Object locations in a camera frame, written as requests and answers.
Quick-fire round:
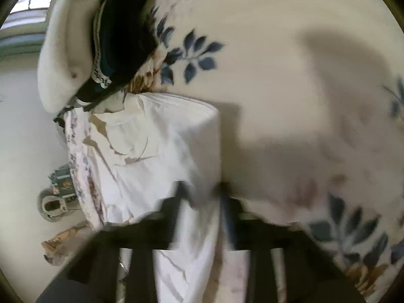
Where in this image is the window with bars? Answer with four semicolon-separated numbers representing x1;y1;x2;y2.
0;0;61;35

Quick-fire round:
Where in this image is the black cloth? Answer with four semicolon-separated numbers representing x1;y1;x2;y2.
104;0;158;79

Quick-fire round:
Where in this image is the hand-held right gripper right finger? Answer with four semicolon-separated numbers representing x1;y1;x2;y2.
216;181;305;303

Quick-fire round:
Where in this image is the brown crumpled paper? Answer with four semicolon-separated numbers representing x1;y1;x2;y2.
41;221;95;266

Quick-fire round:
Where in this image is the white small-flower print cloth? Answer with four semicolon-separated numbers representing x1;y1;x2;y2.
63;107;109;229

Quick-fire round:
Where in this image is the green box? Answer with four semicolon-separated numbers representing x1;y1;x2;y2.
48;165;76;200

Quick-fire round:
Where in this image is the white garment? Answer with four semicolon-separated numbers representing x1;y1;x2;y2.
89;93;253;303

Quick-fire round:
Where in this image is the cream floral bed sheet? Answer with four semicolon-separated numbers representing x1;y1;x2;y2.
128;0;404;303

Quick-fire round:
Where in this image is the dark cloth with white trim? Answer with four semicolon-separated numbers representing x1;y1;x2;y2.
54;0;127;123

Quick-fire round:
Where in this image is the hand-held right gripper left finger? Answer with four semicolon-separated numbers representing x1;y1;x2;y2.
93;181;190;303

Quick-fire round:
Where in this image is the cream pillow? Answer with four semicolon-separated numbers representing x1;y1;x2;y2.
37;0;105;114

